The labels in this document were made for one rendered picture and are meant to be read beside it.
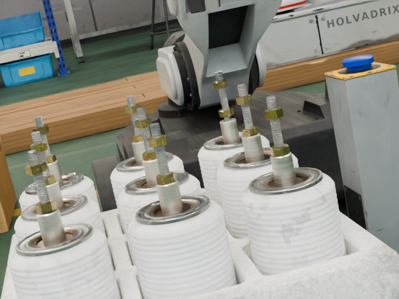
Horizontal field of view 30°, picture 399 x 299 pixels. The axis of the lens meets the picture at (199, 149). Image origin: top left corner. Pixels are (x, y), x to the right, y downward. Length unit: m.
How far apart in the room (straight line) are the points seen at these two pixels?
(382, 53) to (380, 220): 2.01
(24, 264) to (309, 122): 0.72
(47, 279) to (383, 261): 0.31
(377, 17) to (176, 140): 1.86
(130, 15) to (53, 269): 8.51
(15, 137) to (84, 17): 6.46
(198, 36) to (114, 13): 7.86
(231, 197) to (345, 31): 2.18
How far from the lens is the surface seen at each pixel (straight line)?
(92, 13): 9.13
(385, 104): 0.96
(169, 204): 0.73
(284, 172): 0.74
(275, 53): 2.89
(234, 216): 0.86
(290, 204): 0.72
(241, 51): 1.45
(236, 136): 0.97
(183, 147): 1.26
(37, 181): 0.72
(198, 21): 1.28
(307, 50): 2.93
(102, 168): 1.27
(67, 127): 2.72
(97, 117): 2.72
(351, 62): 0.96
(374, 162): 0.97
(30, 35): 5.43
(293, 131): 1.29
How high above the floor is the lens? 0.47
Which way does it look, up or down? 13 degrees down
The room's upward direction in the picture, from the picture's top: 12 degrees counter-clockwise
